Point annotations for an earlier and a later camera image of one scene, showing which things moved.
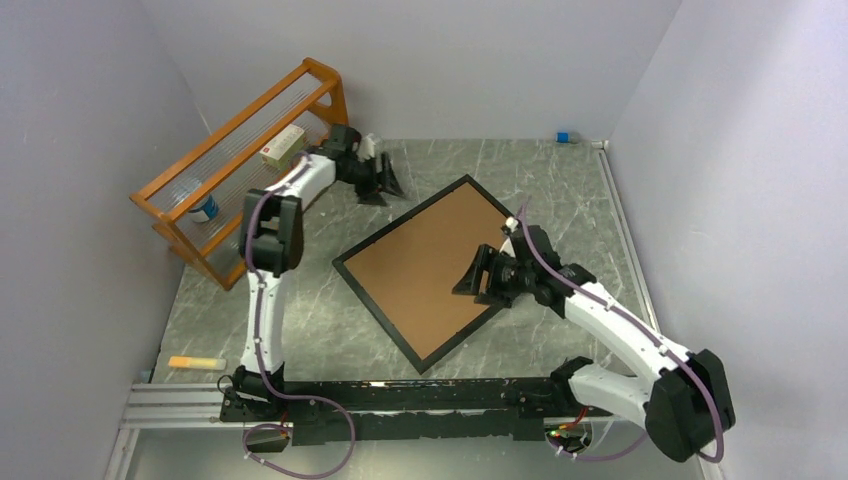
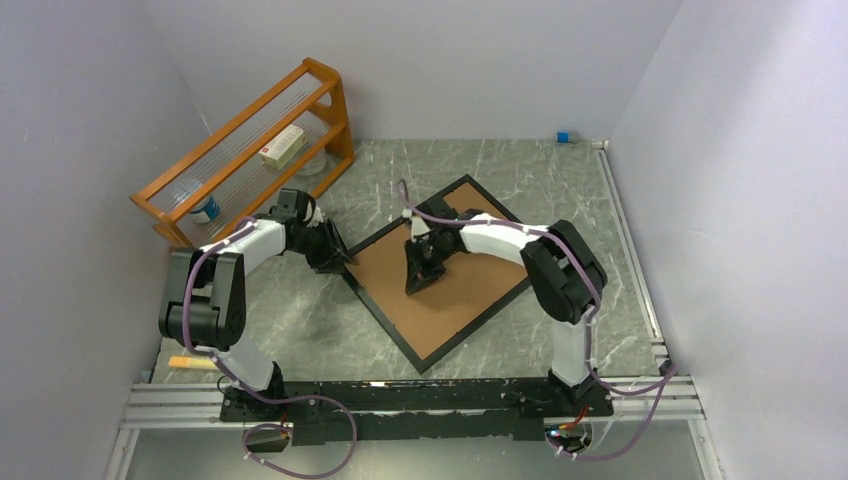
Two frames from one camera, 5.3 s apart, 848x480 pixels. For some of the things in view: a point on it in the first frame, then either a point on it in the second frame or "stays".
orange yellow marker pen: x=198 y=362 stays
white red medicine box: x=287 y=145 stays
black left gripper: x=383 y=181 → x=334 y=248
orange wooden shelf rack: x=197 y=206 stays
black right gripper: x=486 y=259 → x=419 y=273
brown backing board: x=412 y=272 stays
